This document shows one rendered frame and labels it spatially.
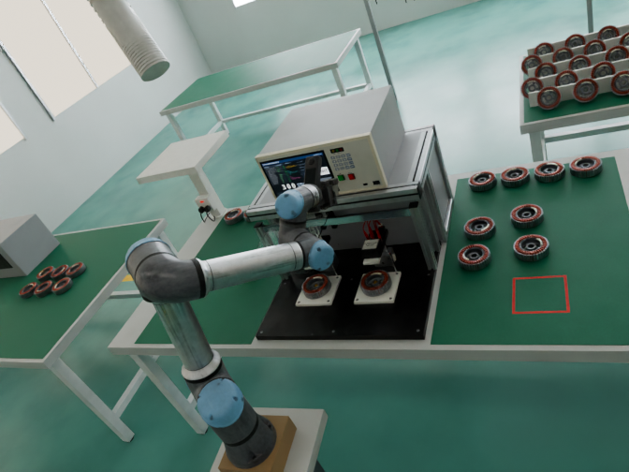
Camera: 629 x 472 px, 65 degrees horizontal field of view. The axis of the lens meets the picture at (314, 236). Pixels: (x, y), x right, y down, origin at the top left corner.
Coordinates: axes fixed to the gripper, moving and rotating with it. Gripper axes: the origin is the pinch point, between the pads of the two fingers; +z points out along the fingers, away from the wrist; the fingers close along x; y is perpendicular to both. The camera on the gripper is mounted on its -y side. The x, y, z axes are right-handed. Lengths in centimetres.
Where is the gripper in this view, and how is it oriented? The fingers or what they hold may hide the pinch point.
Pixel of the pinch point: (333, 179)
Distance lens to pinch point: 166.4
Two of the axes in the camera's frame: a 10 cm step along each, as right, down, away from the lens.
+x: 8.9, -1.0, -4.5
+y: 2.0, 9.6, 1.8
